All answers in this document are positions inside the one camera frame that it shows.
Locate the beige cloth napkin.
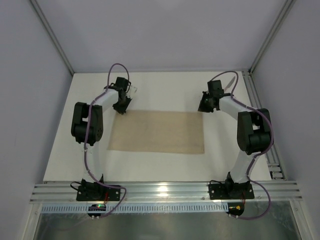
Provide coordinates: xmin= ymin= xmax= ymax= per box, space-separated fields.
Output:
xmin=108 ymin=110 xmax=205 ymax=155

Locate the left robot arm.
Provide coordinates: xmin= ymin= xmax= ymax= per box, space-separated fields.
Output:
xmin=71 ymin=77 xmax=132 ymax=184

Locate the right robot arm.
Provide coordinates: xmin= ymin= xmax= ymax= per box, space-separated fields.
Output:
xmin=198 ymin=80 xmax=274 ymax=194

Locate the left black controller board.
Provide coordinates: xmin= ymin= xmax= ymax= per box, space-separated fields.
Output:
xmin=87 ymin=203 xmax=107 ymax=219

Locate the black controller board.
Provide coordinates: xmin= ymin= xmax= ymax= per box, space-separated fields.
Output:
xmin=87 ymin=203 xmax=107 ymax=219
xmin=226 ymin=202 xmax=245 ymax=217

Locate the right black controller board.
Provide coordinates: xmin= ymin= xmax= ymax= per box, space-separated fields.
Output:
xmin=226 ymin=202 xmax=245 ymax=217

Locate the knife with pink handle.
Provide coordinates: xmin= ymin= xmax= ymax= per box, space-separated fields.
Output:
xmin=224 ymin=76 xmax=237 ymax=91

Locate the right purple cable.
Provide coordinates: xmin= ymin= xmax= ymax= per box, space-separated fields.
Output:
xmin=208 ymin=71 xmax=273 ymax=221

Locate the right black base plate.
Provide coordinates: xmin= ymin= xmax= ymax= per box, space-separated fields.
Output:
xmin=208 ymin=180 xmax=255 ymax=200

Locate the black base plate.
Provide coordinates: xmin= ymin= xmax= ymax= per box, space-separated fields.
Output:
xmin=76 ymin=184 xmax=120 ymax=202
xmin=208 ymin=180 xmax=255 ymax=200

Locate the right side aluminium rail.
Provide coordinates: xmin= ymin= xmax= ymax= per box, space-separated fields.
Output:
xmin=242 ymin=71 xmax=285 ymax=180

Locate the aluminium rail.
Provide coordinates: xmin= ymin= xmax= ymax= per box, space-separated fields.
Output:
xmin=242 ymin=71 xmax=285 ymax=180
xmin=30 ymin=180 xmax=303 ymax=204

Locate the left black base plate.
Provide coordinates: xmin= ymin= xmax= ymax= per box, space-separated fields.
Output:
xmin=76 ymin=184 xmax=120 ymax=202

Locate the slotted cable duct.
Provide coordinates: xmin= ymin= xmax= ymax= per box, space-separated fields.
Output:
xmin=40 ymin=202 xmax=228 ymax=214

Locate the aluminium front rail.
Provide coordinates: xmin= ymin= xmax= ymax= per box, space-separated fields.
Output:
xmin=30 ymin=180 xmax=303 ymax=204

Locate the right aluminium frame post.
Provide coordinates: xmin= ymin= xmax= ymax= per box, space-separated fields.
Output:
xmin=248 ymin=0 xmax=296 ymax=75

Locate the aluminium frame post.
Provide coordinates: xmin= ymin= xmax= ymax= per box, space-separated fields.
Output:
xmin=248 ymin=0 xmax=296 ymax=75
xmin=28 ymin=0 xmax=75 ymax=76

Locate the left aluminium frame post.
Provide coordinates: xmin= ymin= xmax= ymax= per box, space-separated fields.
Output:
xmin=28 ymin=0 xmax=75 ymax=76

